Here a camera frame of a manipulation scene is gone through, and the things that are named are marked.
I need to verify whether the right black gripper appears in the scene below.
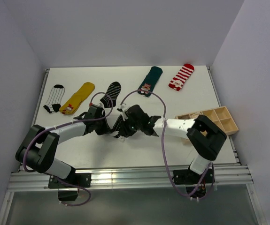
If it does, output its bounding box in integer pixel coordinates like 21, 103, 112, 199
118, 114, 142, 138

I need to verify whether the black vertical-striped ankle sock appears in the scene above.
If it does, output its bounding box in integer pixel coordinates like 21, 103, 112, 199
110, 115, 125, 142

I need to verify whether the tan sock with maroon stripes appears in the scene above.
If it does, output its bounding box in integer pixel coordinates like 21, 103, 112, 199
177, 114, 191, 120

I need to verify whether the cream and brown sock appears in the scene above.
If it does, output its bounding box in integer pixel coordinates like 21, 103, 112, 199
190, 112, 203, 119

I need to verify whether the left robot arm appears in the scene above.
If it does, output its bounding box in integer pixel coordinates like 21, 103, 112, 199
15, 104, 111, 187

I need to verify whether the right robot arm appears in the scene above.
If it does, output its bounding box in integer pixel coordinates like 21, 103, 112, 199
118, 105, 227, 183

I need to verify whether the mustard yellow sock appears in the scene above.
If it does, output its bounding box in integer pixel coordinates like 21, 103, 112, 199
59, 82, 95, 115

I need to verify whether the black horizontal-striped ankle sock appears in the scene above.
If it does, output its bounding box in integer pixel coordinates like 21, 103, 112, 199
100, 82, 121, 108

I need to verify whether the dark green reindeer sock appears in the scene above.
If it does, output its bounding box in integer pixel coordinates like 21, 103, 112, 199
137, 66, 163, 97

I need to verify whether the white black vertical-striped sock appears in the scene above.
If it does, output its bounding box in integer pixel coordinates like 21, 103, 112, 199
43, 84, 65, 113

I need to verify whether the red white striped santa sock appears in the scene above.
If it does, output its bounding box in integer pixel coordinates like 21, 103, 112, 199
168, 63, 194, 91

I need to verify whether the wooden compartment tray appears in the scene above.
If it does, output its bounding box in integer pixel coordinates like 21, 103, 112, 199
175, 106, 239, 135

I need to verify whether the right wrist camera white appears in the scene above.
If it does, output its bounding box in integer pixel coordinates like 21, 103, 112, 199
117, 103, 129, 113

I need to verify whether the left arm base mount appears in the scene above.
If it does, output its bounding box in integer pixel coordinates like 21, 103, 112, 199
48, 173, 92, 207

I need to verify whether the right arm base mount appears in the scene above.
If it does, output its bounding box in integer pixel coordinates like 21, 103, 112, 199
172, 169, 215, 201

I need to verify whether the aluminium table frame rail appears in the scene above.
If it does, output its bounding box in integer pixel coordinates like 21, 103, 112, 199
7, 165, 254, 192

